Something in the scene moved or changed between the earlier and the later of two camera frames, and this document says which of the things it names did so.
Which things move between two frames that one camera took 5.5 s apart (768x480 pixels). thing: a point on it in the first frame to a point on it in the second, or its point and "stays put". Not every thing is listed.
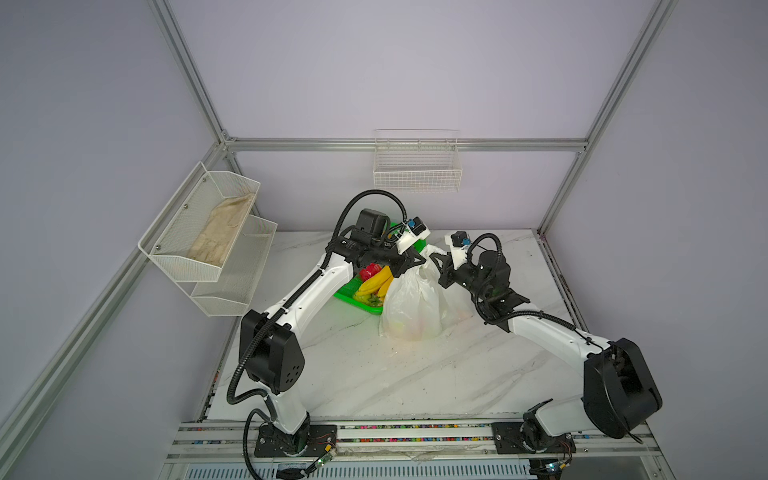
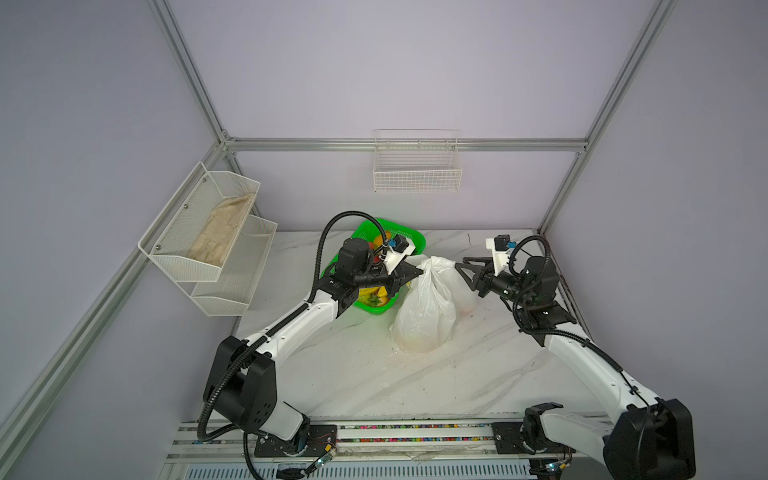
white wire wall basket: (416, 161) stays put
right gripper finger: (442, 261) to (488, 261)
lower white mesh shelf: (240, 275) stays put
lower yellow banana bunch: (373, 290) stays put
